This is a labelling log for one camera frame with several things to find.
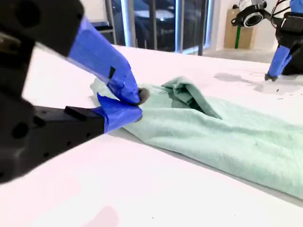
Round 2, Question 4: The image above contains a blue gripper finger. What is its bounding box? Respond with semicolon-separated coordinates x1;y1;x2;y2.
265;46;289;82
0;0;150;106
280;51;293;76
14;93;143;172

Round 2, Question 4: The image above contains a brown cardboard box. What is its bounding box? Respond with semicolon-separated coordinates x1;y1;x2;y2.
224;8;258;50

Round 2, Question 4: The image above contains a green pole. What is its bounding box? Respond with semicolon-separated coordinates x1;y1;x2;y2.
235;25;241;50

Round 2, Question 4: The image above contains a black camera stalk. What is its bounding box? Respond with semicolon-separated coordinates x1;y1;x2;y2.
262;9;281;23

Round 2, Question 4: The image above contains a gripper grey camera box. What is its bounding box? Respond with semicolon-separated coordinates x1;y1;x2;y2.
231;0;268;28

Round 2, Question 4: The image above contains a grey metal post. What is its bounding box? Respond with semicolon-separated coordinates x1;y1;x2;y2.
120;0;138;47
198;0;215;56

